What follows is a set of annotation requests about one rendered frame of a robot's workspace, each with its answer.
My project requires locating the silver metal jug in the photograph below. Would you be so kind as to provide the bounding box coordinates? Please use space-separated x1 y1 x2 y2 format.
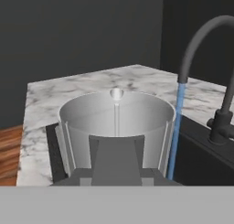
58 87 178 187

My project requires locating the black sink basin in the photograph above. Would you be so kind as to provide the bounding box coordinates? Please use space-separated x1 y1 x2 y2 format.
45 113 234 187

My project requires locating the blue water stream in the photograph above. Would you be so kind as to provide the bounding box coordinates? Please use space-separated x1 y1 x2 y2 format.
166 81 187 181

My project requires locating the black sink faucet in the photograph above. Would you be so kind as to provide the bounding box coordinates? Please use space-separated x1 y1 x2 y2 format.
177 14 234 146

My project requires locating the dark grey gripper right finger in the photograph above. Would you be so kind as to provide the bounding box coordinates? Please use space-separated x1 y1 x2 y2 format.
141 167 183 187

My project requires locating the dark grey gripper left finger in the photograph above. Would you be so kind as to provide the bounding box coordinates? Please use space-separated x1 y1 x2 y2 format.
50 167 93 187

